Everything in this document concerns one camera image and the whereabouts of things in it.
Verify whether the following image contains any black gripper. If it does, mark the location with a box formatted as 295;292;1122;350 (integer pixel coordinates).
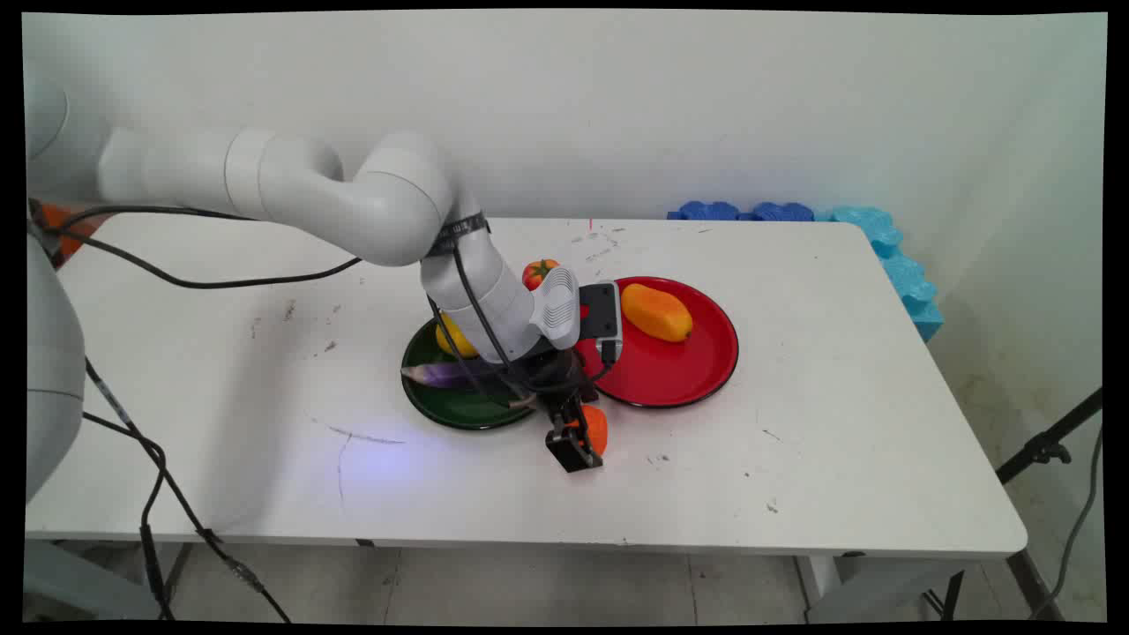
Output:
527;346;609;474

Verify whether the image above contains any orange toy fruit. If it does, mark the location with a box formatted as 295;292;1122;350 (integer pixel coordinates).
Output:
577;404;610;458

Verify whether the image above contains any purple toy eggplant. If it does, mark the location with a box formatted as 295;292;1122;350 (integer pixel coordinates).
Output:
400;356;514;392

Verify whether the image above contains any red round plate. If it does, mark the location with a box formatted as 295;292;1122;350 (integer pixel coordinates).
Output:
575;276;740;410

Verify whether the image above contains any dark green round plate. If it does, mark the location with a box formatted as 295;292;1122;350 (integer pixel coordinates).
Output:
400;316;539;432

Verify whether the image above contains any orange yellow toy mango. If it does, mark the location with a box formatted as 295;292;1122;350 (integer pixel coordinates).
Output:
620;282;695;344

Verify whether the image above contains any yellow toy lemon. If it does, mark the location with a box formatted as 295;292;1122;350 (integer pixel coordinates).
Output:
434;310;481;361

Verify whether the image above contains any red toy tomato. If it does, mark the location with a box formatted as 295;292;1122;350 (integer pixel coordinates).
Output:
520;258;563;293

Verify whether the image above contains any white table leg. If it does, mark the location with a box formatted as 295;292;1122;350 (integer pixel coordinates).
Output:
794;554;967;624

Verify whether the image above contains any light blue foam piece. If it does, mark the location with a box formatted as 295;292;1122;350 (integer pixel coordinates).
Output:
827;205;946;344

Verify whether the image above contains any black tripod stand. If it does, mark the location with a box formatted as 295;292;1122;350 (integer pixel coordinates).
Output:
995;386;1105;487

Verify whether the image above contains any grey table leg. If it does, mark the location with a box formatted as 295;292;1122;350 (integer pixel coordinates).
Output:
25;538;193;622

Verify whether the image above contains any orange object behind table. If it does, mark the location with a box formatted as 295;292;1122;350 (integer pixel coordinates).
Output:
35;201;114;268

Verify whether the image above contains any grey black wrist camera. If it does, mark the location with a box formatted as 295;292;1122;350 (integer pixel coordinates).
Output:
578;280;624;365

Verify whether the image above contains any black strap on arm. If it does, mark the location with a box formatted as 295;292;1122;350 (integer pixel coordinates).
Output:
427;211;491;258

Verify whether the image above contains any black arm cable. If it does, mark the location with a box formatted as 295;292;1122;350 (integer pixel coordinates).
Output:
31;205;618;412

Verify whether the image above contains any black base cable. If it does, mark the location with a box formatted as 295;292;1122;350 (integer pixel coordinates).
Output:
82;355;294;624

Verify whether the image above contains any grey floor cable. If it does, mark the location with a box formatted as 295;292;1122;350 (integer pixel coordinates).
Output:
1030;423;1105;620

